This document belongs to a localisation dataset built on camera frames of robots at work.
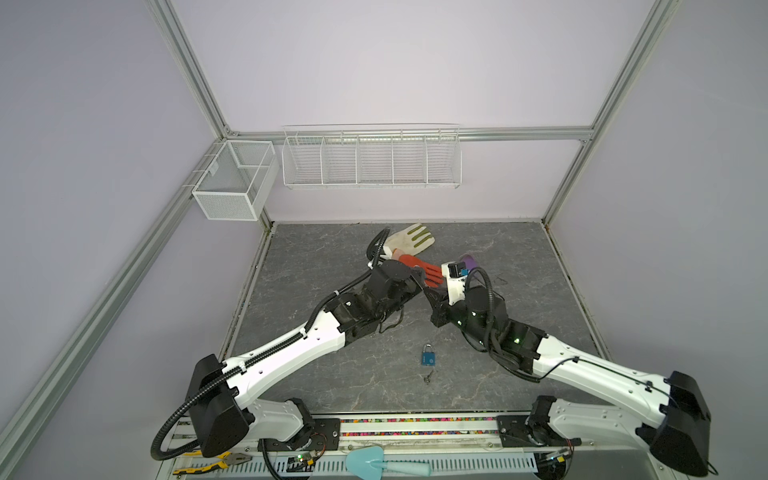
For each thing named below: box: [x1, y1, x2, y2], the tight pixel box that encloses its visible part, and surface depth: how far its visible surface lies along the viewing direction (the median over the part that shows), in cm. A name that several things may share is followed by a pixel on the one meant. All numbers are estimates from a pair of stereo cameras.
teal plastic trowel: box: [346, 446, 432, 480], surface depth 71 cm
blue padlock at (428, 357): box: [421, 342, 437, 366], surface depth 88 cm
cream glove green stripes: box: [383, 223, 435, 260], surface depth 116 cm
